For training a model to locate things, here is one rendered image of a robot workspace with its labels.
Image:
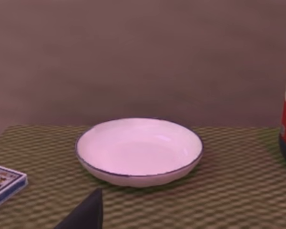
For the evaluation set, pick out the white plate with blue rim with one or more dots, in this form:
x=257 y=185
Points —
x=139 y=152

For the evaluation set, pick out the blue playing card box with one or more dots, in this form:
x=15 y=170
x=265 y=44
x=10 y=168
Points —
x=3 y=184

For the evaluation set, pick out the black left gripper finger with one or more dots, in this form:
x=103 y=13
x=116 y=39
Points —
x=90 y=212

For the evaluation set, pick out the green woven placemat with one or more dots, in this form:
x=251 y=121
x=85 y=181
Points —
x=205 y=190

